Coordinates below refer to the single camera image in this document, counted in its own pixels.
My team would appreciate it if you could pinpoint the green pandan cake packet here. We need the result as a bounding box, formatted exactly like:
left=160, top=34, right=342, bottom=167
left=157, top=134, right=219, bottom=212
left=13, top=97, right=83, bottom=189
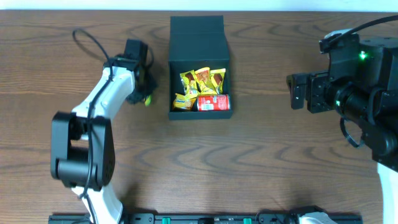
left=144, top=95, right=152, bottom=106

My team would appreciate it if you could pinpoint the yellow cracker snack packet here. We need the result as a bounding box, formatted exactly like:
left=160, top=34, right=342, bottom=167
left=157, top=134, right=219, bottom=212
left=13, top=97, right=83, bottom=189
left=172, top=93, right=196, bottom=111

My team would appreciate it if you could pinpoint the yellow chocolate cake packet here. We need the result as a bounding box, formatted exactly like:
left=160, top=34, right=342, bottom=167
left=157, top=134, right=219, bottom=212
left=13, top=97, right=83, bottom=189
left=180, top=70, right=199, bottom=99
left=210, top=68, right=226, bottom=95

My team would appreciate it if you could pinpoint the yellow peanut butter snack packet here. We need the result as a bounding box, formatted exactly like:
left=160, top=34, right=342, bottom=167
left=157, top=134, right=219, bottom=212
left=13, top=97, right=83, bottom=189
left=195, top=67, right=217, bottom=95

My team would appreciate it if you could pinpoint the red soda can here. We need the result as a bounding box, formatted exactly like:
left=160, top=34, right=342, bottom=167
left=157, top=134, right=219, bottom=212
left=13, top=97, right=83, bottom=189
left=197, top=95, right=231, bottom=111

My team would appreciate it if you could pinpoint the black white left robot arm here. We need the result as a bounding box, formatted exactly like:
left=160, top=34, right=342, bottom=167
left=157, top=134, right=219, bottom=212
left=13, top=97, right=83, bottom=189
left=50, top=55, right=152, bottom=223

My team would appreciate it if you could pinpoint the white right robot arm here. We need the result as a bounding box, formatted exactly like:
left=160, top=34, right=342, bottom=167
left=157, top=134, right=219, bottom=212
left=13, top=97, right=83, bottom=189
left=286, top=29, right=397, bottom=223

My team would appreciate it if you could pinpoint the black open gift box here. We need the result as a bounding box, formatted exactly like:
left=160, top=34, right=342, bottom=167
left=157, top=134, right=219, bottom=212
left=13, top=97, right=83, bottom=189
left=169, top=16, right=233, bottom=120

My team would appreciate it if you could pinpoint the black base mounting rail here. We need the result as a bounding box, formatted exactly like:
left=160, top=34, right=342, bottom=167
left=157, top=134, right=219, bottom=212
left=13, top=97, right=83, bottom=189
left=48, top=213, right=363, bottom=224

